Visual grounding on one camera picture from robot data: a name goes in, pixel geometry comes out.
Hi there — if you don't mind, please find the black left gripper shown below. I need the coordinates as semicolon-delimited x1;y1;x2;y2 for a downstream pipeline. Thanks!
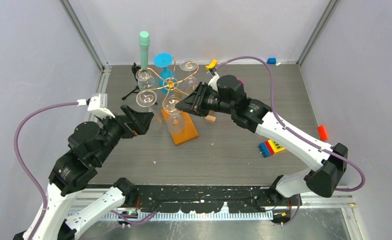
95;103;155;164

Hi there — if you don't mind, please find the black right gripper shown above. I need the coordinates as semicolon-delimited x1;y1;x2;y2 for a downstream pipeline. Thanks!
175;82;234;118

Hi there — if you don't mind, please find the clear wine glass front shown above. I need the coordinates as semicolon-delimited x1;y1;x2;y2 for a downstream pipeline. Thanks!
162;94;185;136

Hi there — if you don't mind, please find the clear wine glass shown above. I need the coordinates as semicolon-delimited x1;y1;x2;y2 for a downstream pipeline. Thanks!
162;94;185;136
135;69;155;91
180;57;199;94
135;89;163;131

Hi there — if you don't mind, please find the pink plastic wine glass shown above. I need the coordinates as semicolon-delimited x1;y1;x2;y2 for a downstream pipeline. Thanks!
237;78;244;87

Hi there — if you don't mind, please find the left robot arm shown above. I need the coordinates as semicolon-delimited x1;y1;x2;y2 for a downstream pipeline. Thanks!
14;105;154;240

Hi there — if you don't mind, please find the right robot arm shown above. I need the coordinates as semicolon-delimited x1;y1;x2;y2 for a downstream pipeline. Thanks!
175;75;348;205

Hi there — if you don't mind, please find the orange wooden rack base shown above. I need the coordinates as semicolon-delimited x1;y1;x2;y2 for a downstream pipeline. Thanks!
161;110;199;146

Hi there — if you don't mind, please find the blue plastic wine glass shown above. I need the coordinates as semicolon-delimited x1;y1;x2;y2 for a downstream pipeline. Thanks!
153;52;174;87

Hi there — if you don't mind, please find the clear wine glass back right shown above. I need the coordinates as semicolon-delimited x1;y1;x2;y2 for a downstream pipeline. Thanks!
180;57;199;94

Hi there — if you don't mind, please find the clear wine glass back left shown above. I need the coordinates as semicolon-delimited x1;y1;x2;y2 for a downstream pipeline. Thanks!
135;69;155;91

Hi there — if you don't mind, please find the wooden rectangular block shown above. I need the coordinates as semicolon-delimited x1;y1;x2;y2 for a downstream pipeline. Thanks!
204;115;216;123

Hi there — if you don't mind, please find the yellow curved block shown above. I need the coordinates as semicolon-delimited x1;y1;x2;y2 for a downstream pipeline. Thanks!
205;59;217;72

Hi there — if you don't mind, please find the colourful toy block calculator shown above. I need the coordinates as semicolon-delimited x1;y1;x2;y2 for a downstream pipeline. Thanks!
258;139;285;158

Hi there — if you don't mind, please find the green microphone on tripod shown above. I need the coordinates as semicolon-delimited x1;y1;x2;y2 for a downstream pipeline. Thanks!
121;30;156;100

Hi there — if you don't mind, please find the small blue block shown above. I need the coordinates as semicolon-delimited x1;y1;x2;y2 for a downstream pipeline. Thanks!
267;57;277;65

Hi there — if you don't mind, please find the red block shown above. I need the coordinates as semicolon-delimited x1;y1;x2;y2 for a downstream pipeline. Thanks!
317;125;328;142

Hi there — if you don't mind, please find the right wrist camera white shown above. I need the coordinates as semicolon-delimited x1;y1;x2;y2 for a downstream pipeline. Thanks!
208;67;220;91

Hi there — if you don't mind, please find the gold wire wine glass rack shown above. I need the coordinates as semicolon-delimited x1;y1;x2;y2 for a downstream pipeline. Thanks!
148;56;199;99

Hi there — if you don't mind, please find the aluminium frame rail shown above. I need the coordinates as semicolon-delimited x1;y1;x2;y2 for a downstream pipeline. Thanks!
59;0;105;72

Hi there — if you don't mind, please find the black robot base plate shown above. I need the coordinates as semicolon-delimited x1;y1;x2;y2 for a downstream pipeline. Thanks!
105;184;303;214

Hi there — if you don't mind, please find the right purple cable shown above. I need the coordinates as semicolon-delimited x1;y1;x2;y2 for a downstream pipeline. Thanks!
215;55;366;227

